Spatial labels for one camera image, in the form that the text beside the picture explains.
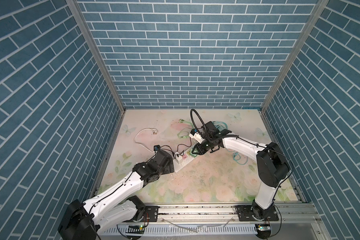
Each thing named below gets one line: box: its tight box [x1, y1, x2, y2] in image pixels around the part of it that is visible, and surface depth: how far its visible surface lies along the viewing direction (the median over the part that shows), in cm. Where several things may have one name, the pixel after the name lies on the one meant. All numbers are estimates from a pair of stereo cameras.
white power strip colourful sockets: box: [173, 150, 195, 173], surface depth 91 cm
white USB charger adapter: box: [174, 152, 183, 161], surface depth 86 cm
